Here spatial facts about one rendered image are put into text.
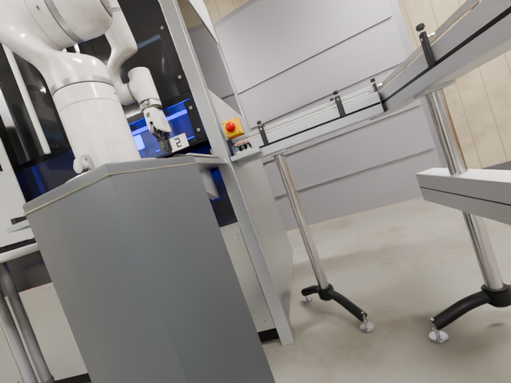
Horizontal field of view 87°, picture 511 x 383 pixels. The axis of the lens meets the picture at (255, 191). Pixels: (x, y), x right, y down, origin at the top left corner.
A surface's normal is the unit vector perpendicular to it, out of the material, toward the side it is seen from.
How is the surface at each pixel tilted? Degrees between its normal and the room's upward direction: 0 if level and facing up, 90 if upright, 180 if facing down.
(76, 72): 90
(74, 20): 145
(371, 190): 90
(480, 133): 90
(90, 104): 90
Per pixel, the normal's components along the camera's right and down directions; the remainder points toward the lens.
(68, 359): -0.16, 0.11
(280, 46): -0.36, 0.17
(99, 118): 0.55, -0.15
